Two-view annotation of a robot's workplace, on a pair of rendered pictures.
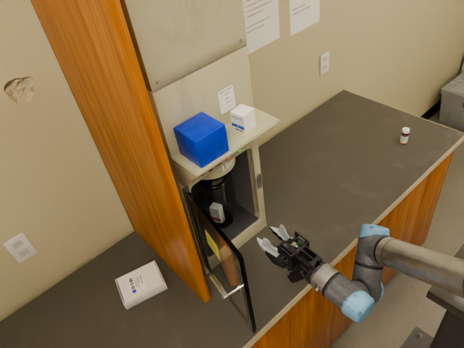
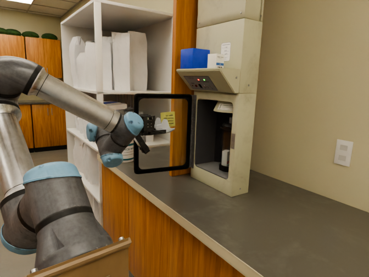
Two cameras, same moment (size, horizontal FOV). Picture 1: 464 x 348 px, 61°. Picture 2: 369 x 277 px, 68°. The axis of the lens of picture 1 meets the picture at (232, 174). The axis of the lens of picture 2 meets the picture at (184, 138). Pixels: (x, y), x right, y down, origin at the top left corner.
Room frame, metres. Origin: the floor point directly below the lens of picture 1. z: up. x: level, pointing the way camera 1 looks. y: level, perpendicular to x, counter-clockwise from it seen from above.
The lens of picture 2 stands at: (0.82, -1.28, 1.45)
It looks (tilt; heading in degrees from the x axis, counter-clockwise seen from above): 12 degrees down; 90
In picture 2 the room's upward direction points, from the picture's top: 2 degrees clockwise
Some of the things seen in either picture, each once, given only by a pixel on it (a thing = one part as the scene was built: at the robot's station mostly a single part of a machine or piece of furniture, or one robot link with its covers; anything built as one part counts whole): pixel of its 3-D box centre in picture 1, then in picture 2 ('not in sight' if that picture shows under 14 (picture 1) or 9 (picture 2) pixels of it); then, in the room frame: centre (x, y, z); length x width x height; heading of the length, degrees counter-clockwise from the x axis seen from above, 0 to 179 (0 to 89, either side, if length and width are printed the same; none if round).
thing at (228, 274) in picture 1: (221, 264); (163, 133); (0.72, 0.08, 1.19); 0.30 x 0.01 x 0.40; 25
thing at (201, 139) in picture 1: (201, 139); (195, 59); (0.86, 0.06, 1.56); 0.10 x 0.10 x 0.09; 35
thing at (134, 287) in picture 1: (141, 284); not in sight; (0.86, 0.40, 0.96); 0.16 x 0.12 x 0.04; 111
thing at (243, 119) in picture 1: (243, 119); (215, 61); (0.95, -0.06, 1.54); 0.05 x 0.05 x 0.06; 42
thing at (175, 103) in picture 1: (200, 160); (231, 109); (1.06, 0.10, 1.33); 0.32 x 0.25 x 0.77; 125
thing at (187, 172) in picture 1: (230, 151); (205, 80); (0.91, -0.01, 1.46); 0.32 x 0.11 x 0.10; 125
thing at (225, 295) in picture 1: (224, 284); not in sight; (0.64, 0.08, 1.20); 0.10 x 0.05 x 0.03; 25
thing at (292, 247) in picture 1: (301, 258); (140, 126); (0.64, -0.15, 1.26); 0.12 x 0.08 x 0.09; 33
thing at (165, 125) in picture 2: (282, 231); (165, 125); (0.74, -0.12, 1.26); 0.09 x 0.03 x 0.06; 21
